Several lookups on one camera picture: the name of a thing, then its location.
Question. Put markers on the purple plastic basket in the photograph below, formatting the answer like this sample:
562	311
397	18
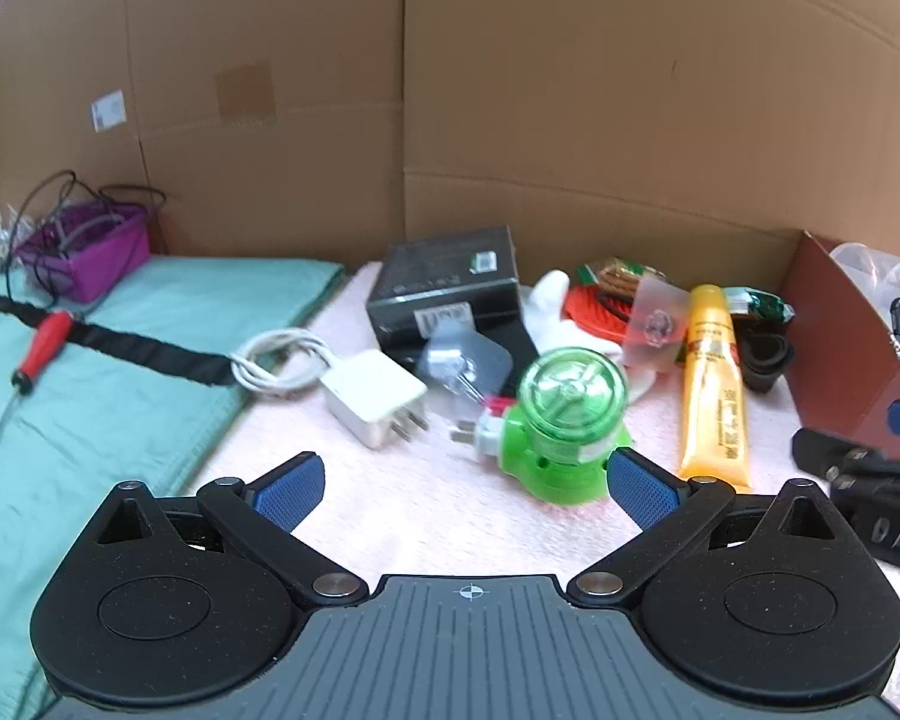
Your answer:
105	259

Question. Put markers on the clear adhesive hook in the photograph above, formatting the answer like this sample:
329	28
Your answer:
652	330
469	360

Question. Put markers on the clear cookie packet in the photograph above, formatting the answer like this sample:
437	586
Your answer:
615	274

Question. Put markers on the black cardboard box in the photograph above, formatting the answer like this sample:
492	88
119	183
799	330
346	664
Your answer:
442	270

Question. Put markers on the teal cloth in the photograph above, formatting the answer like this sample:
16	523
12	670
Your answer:
120	405

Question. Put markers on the green foil snack packet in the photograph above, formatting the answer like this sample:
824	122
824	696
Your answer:
761	305

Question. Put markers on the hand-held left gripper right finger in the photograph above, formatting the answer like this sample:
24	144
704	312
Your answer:
641	491

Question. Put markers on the yellow tube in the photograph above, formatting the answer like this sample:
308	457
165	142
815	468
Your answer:
712	405

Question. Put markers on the green plug-in repellent device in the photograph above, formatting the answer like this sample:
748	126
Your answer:
562	420

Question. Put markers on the brown cardboard box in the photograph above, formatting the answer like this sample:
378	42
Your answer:
840	345

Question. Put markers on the white power adapter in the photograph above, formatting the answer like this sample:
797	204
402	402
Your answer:
371	397

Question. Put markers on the clear plastic containers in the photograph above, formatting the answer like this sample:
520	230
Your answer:
870	266

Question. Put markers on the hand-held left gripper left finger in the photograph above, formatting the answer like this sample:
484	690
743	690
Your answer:
292	491

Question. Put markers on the black rubber bands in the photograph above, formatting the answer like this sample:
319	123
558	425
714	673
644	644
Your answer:
765	371

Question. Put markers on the pink fluffy blanket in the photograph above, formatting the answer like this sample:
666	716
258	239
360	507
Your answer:
435	495

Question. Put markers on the large cardboard backdrop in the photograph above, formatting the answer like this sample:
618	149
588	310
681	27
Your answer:
570	90

